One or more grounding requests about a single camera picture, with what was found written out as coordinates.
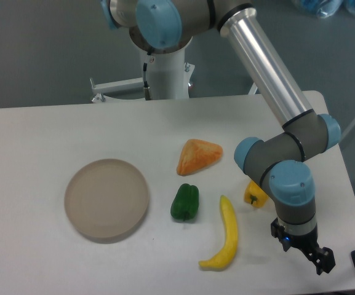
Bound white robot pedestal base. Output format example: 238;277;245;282
89;49;260;104

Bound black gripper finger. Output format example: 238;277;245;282
300;246;335;275

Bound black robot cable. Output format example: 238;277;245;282
142;49;153;101

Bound blue plastic bag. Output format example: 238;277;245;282
291;0;355;18

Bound yellow toy banana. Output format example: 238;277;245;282
198;195;239;270

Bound yellow toy pepper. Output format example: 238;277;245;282
244;181;269;208

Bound orange toy sandwich wedge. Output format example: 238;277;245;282
177;139;223;176

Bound green toy pepper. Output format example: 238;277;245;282
170;183;199;221

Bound beige round plate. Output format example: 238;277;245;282
64;159;150;243

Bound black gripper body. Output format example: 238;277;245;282
271;217;319;253

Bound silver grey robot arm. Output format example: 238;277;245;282
100;1;341;273

